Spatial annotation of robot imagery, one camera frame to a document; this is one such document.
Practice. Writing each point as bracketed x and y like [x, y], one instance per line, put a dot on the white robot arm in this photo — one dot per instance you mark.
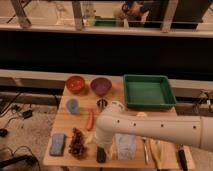
[192, 131]

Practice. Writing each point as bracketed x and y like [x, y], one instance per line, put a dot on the small metal cup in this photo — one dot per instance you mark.
[102, 104]

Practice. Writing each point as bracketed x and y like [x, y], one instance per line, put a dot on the white paper cup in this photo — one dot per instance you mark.
[116, 104]

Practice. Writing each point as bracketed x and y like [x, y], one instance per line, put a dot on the blue plastic cup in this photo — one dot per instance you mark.
[72, 106]

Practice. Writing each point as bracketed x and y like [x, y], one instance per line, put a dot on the purple bowl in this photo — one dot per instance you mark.
[101, 86]

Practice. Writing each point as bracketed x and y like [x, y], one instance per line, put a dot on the orange bowl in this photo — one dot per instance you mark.
[75, 84]

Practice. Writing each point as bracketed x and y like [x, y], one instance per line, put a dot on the orange carrot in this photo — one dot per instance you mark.
[90, 121]

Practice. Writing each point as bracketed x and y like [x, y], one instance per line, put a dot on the green plastic tray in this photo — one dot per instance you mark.
[148, 91]

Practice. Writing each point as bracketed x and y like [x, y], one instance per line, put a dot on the light blue cloth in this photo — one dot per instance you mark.
[126, 146]

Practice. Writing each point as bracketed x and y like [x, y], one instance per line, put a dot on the green box behind glass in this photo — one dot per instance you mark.
[105, 22]

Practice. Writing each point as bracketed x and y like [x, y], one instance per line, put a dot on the dark grape bunch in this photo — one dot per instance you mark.
[76, 147]

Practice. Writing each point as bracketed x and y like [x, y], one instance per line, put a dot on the blue sponge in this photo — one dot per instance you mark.
[57, 144]

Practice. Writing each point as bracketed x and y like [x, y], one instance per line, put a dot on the person behind glass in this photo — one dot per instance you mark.
[131, 11]

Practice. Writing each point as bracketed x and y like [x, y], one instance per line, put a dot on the metal fork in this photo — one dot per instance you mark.
[145, 151]

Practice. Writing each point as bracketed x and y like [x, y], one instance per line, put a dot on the black handled tool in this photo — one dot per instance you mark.
[182, 157]

